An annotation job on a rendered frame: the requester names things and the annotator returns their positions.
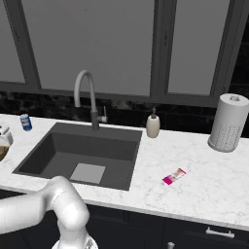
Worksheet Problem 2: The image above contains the dark grey sink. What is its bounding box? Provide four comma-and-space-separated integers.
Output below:
12, 122, 144, 192

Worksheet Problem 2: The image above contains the dark cupboard door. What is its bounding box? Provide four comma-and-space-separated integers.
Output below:
85, 205, 167, 249

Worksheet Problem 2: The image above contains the beige soap dispenser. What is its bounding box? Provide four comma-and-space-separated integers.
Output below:
145, 107, 161, 139

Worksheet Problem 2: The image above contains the grey curved tap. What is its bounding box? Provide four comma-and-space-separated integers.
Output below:
73, 69, 109, 131

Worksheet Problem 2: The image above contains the pink snack packet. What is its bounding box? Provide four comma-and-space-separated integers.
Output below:
161, 167, 188, 187

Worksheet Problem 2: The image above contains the grey framed window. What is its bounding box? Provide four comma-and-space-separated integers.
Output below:
0, 0, 249, 109

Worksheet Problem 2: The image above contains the blue drink can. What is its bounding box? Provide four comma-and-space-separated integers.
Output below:
19, 113, 33, 132

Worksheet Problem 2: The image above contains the white paper towel roll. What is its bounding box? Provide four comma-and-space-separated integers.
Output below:
207, 92, 249, 154

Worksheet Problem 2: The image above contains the glass coffee pot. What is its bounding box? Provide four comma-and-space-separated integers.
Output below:
0, 124, 15, 163

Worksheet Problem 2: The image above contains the dark drawer front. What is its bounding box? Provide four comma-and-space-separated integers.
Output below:
163, 217, 249, 249

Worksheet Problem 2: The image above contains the silver drawer handle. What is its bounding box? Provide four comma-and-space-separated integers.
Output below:
204, 227, 235, 239

